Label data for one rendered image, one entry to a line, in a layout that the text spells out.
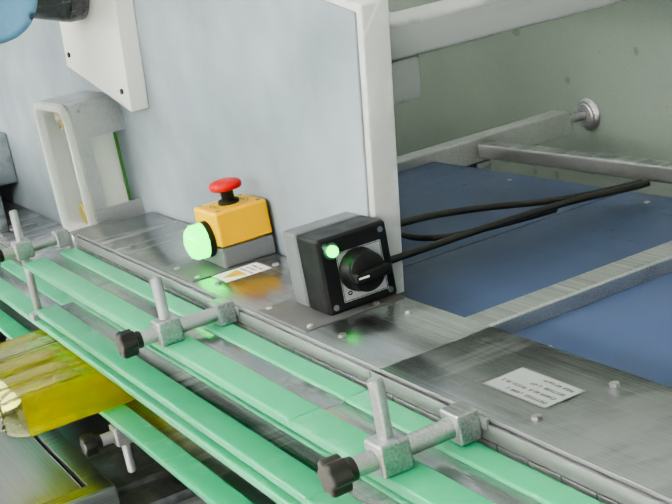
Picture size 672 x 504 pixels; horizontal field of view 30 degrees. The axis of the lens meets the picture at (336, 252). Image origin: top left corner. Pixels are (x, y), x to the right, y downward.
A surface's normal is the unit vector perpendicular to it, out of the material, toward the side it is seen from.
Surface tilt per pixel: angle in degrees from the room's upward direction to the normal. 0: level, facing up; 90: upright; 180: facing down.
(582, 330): 90
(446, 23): 90
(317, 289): 0
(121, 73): 0
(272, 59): 0
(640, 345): 90
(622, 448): 90
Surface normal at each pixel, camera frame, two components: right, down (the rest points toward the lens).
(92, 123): 0.48, 0.15
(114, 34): -0.86, 0.29
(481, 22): 0.50, 0.36
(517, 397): -0.19, -0.95
